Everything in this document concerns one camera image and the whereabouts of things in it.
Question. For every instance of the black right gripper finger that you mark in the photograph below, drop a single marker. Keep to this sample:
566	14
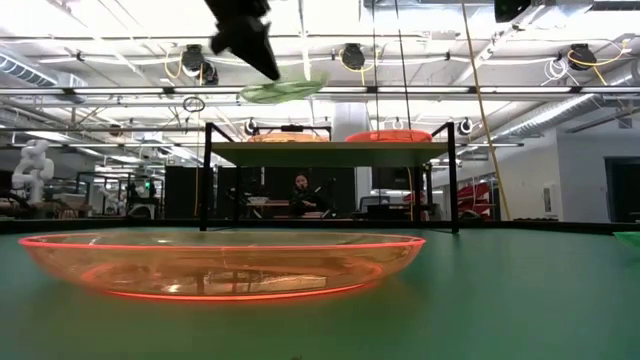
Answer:
510	9

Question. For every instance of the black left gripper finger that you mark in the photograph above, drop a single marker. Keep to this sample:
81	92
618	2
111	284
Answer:
222	44
255	47

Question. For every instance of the green translucent plate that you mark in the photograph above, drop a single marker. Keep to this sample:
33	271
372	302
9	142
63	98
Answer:
631	239
280	92

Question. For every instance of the orange translucent plate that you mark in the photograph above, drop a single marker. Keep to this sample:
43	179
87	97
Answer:
225	270
287	139

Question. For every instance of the pink translucent plate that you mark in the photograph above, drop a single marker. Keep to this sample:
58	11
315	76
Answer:
370	132

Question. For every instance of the red translucent plate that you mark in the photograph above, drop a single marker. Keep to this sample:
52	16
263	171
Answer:
390	138

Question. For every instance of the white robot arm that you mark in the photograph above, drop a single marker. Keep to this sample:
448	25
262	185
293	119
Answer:
32	170

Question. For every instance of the wooden shelf with black legs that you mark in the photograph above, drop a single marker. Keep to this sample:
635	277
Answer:
325	152

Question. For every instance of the long ceiling light bar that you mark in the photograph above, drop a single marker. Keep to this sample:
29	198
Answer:
125	90

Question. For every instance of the white bowl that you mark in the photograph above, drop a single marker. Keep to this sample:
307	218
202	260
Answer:
257	200

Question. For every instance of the black cabinet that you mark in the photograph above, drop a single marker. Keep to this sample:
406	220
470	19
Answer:
182	192

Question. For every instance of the wooden table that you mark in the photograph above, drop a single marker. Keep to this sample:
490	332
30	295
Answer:
275	204

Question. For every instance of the person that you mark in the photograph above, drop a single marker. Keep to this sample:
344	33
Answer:
305	197

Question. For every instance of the red metal structure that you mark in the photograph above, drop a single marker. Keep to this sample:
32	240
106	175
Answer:
475	197

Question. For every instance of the green table mat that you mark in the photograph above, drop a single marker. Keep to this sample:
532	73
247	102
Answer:
500	300

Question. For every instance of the silver ventilation duct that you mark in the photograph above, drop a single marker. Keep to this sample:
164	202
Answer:
25	72
550	116

